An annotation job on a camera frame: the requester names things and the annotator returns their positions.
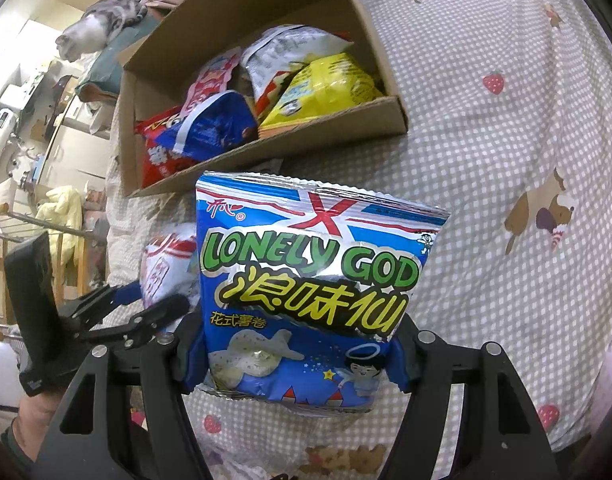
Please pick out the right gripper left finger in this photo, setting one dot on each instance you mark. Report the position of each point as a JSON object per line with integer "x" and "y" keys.
{"x": 123, "y": 416}

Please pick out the blue white shrimp snack bag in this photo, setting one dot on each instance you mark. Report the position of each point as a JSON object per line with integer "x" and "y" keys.
{"x": 169, "y": 266}

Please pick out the blue Lonely God chips bag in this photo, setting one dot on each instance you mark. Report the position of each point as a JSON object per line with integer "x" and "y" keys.
{"x": 303, "y": 284}

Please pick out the blue white ribbon snack bag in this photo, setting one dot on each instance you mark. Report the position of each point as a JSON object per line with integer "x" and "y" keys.
{"x": 215, "y": 126}

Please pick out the pink snack pouch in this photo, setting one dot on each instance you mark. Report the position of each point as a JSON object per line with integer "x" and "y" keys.
{"x": 212, "y": 78}

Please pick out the white red noodle snack bag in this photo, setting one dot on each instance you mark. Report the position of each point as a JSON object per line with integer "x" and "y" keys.
{"x": 283, "y": 51}

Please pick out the yellow snack bag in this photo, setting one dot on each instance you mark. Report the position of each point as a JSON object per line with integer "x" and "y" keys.
{"x": 326, "y": 86}

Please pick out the large red milk candy bag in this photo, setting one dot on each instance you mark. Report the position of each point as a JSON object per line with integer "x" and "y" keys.
{"x": 158, "y": 162}

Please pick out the person's left hand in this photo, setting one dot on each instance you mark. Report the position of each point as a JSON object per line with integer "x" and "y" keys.
{"x": 34, "y": 418}

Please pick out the yellow cloth on rack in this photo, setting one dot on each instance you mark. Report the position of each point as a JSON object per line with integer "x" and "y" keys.
{"x": 62, "y": 207}

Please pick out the teal cat perch box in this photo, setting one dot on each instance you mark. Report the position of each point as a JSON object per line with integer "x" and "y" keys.
{"x": 102, "y": 81}

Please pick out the grey white cat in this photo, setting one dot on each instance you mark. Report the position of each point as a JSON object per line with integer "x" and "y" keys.
{"x": 98, "y": 26}

